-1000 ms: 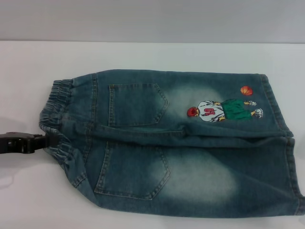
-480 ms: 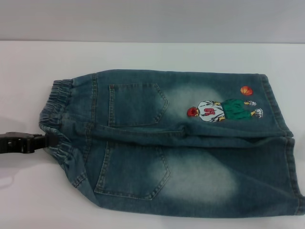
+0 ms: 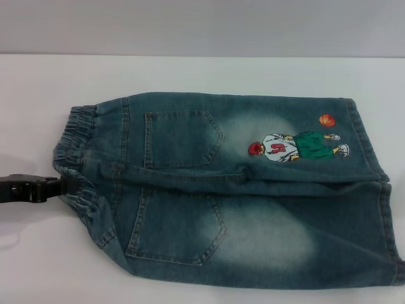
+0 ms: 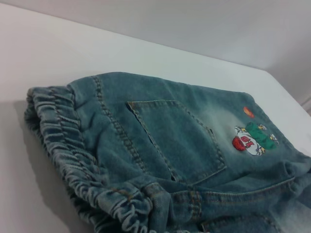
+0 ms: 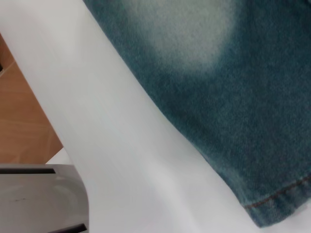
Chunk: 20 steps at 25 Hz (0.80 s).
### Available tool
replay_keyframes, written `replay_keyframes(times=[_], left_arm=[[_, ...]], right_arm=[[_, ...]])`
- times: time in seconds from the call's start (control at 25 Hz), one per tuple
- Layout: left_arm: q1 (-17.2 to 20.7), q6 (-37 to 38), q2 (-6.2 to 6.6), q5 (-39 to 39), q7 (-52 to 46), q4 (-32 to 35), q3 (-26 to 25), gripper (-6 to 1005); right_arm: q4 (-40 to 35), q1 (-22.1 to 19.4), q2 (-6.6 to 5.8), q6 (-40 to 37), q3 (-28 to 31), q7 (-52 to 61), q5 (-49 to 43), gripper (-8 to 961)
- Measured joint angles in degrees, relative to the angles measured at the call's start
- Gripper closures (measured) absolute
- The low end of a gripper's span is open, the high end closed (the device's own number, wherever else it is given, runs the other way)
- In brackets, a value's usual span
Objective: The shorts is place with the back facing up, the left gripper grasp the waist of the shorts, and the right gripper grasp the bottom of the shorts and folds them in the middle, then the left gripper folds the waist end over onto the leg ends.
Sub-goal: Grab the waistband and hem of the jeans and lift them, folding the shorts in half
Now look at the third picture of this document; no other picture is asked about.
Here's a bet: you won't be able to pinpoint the blue denim shorts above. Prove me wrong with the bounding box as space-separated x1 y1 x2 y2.
52 91 405 286

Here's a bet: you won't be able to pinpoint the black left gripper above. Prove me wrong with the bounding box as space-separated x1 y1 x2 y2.
0 173 80 206

